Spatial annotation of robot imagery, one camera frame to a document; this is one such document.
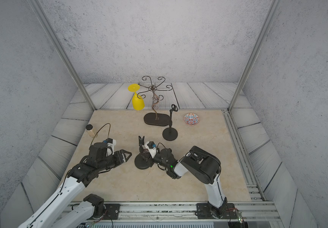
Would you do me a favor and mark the black round stand base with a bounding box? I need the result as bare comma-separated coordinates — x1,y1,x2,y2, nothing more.
162,127,178,141

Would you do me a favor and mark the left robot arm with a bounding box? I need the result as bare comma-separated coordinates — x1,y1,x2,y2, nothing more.
20,140,132,228

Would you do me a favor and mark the red blue patterned bowl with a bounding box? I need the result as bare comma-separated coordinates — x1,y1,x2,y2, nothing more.
183,113,200,126

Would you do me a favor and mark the aluminium corner post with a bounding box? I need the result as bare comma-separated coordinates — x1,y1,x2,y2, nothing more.
228,0,282,113
28,0,97,111

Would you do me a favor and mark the aluminium right corner post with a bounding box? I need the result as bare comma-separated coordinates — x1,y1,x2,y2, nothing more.
228,0,282,113

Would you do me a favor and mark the yellow plastic goblet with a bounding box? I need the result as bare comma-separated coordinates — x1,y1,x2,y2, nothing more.
128,84,145,111

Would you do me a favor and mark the spare black microphone pole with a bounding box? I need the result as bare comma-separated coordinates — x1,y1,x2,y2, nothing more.
138,136,145,150

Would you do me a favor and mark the spice jar black lid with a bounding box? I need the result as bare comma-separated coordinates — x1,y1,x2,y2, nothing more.
86,124,96,138

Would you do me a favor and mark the dark oval stand base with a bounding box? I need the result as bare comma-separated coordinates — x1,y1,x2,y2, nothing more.
144,113,170,126

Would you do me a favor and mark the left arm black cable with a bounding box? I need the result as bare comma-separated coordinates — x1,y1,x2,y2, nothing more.
89,123,111,146

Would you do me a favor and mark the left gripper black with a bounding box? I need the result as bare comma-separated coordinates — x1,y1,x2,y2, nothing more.
97,149,133,173

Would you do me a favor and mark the aluminium front rail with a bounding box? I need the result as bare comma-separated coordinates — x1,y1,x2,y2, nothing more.
32,201,284,228

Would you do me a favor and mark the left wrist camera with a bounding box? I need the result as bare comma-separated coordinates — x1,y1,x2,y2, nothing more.
103,138,116,156

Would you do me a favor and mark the aluminium left corner post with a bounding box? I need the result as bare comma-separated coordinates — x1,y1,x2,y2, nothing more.
28,0,97,111

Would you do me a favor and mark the black microphone stand pole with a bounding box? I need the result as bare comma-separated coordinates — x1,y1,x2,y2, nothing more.
169,104,178,130

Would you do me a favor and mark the scrolled wire holder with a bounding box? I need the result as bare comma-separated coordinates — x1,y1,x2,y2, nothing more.
137,76,173,114

